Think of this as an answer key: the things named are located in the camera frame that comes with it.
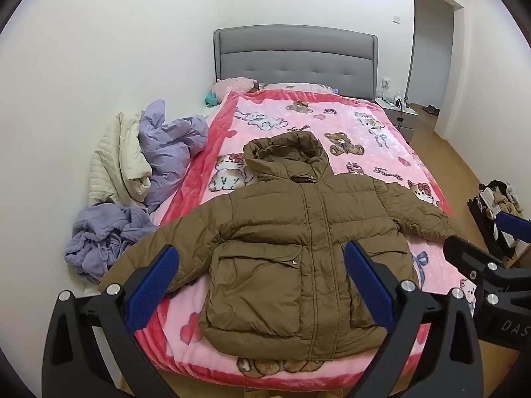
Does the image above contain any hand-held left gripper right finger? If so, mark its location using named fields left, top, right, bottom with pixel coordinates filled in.
left=343, top=239, right=484, bottom=398

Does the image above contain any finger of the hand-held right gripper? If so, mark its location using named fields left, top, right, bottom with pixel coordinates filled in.
left=442, top=235, right=506, bottom=283
left=495, top=211, right=531, bottom=244

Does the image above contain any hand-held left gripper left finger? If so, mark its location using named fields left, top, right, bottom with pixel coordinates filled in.
left=41, top=244, right=180, bottom=398

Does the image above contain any brown hooded puffer jacket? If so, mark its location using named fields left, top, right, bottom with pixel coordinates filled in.
left=98, top=131, right=463, bottom=359

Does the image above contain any cluttered black rack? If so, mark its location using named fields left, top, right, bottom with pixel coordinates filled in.
left=467, top=180, right=525, bottom=260

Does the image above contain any lilac knit sweater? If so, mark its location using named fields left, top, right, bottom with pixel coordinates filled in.
left=63, top=204, right=159, bottom=285

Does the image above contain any cream quilted jacket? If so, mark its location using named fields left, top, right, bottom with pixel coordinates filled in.
left=88, top=112, right=153, bottom=209

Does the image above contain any lilac puffer jacket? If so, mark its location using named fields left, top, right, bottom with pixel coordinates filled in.
left=138, top=99, right=209, bottom=214

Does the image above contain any pink bear printed blanket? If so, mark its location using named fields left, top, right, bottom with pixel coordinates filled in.
left=133, top=90, right=478, bottom=390

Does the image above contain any grey bedside table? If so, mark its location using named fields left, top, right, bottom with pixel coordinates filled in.
left=375, top=97, right=419, bottom=144

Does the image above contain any pink fluffy pillow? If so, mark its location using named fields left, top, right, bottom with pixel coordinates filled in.
left=212, top=77, right=257, bottom=97

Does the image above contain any floral print pillow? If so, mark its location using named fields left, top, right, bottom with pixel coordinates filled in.
left=261, top=82, right=339, bottom=94

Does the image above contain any grey upholstered bed headboard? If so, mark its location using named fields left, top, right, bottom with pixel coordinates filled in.
left=213, top=25, right=379, bottom=102

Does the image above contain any grey door frame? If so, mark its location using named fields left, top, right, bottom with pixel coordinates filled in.
left=404, top=0, right=464, bottom=137

